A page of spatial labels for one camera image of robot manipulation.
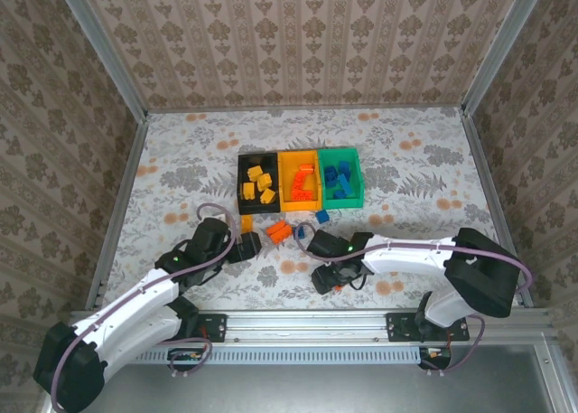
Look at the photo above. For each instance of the long blue lego brick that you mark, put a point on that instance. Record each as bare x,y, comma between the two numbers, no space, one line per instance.
346,185

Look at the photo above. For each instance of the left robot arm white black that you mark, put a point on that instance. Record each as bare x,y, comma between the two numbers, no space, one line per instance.
135,295

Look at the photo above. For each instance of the black plastic bin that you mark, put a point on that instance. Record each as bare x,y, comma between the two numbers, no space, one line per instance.
244,207

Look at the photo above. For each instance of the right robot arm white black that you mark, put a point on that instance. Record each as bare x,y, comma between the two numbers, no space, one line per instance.
406,252

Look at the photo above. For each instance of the small orange lego brick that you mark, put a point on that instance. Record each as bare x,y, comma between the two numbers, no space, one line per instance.
307,168

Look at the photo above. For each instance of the yellow lego brick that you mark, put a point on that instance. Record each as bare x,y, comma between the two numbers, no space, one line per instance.
265,179
248,191
254,173
247,225
267,196

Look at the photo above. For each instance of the aluminium frame post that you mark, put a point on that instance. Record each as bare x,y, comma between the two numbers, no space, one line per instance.
502,47
103,47

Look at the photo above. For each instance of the aluminium table end rail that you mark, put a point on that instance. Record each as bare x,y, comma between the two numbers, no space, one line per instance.
271,108

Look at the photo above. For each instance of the floral patterned table cover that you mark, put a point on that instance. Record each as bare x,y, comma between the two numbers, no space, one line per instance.
180,160

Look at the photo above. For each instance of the aluminium table side rail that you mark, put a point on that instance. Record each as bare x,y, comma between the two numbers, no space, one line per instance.
481,160
118,205

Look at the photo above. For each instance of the grey metal sheet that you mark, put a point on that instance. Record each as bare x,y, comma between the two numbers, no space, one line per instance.
316,390

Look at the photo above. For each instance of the green plastic bin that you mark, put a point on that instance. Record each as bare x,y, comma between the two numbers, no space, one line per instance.
357,196

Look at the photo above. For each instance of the yellow plastic bin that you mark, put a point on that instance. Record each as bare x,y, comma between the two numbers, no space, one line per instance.
289,205

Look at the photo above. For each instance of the aluminium mounting rail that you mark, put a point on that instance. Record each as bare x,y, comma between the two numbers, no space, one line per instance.
307,327

